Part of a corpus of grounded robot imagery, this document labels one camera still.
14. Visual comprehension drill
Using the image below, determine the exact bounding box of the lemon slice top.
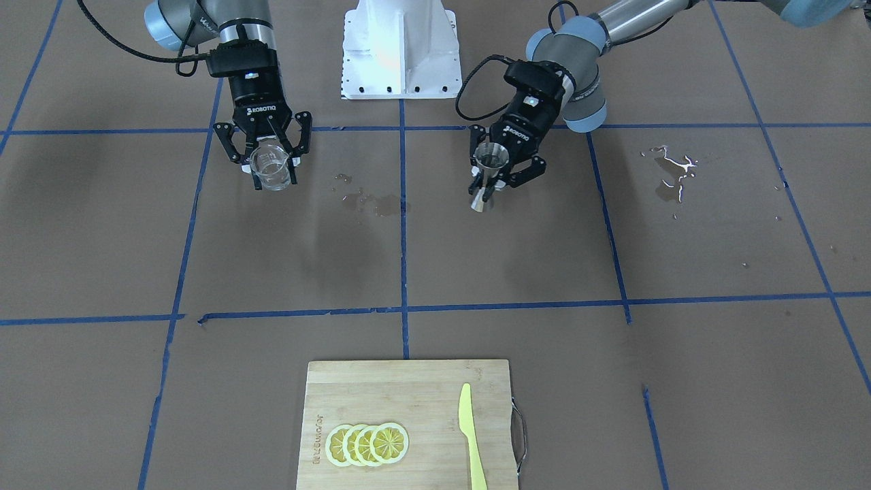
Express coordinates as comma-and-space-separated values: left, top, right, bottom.
369, 422, 410, 464

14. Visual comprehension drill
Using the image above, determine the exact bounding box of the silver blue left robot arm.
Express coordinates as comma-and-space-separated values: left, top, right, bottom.
465, 1, 695, 202

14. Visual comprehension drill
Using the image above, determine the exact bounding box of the bamboo cutting board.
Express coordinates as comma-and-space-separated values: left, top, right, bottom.
296, 359, 519, 489

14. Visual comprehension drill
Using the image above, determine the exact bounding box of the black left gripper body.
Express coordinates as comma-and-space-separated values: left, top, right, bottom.
489, 60, 574, 164

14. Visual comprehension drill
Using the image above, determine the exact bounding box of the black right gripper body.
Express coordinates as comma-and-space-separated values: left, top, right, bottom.
206, 41, 293, 140

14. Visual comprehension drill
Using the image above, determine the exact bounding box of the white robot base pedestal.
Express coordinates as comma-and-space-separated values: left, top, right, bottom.
340, 1, 461, 100

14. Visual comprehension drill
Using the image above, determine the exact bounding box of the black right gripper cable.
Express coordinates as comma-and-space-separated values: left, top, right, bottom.
76, 0, 225, 77

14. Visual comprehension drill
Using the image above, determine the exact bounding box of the yellow plastic knife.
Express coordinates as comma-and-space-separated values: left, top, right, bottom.
458, 382, 488, 489

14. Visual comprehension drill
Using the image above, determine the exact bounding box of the clear glass shaker cup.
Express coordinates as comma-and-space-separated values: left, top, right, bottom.
248, 142, 291, 191

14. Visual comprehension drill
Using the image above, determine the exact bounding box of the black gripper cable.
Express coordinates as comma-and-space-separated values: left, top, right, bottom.
76, 0, 225, 77
455, 54, 518, 123

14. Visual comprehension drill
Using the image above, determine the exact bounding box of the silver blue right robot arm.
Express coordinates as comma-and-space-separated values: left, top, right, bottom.
144, 1, 313, 191

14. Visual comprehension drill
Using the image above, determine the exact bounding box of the steel jigger measuring cup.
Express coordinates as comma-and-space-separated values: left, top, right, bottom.
467, 142, 509, 213

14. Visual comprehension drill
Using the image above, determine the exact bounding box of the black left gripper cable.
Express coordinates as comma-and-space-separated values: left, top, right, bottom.
455, 54, 518, 123

